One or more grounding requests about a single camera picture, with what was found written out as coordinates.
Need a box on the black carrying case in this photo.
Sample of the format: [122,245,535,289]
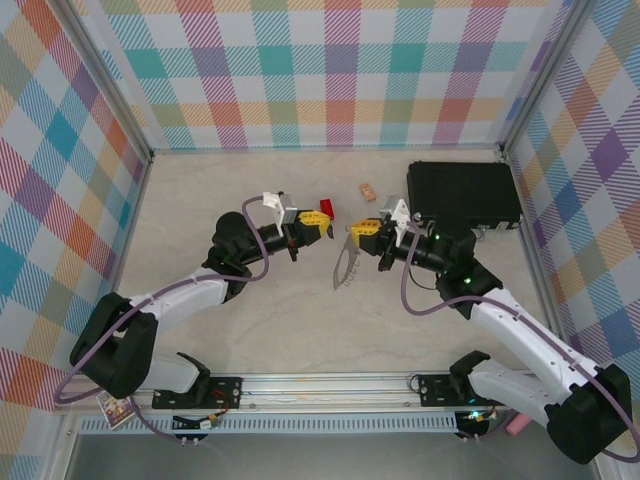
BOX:
[406,160,525,236]

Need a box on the black connector with green light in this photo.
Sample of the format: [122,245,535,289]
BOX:
[457,407,501,444]

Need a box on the small printed card box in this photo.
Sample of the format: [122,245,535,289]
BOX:
[94,391,134,430]

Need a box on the grey metal shelf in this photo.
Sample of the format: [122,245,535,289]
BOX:
[64,432,601,480]

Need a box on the aluminium back rail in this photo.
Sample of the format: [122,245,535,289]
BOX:
[149,143,504,157]

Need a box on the aluminium side rail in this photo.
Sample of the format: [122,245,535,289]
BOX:
[508,152,569,341]
[99,154,155,311]

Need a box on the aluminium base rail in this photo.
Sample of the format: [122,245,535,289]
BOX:
[52,372,551,416]

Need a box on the green connector with wires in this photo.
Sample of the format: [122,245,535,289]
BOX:
[171,412,224,432]

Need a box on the white slotted cable duct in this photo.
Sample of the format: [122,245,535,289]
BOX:
[79,412,460,435]

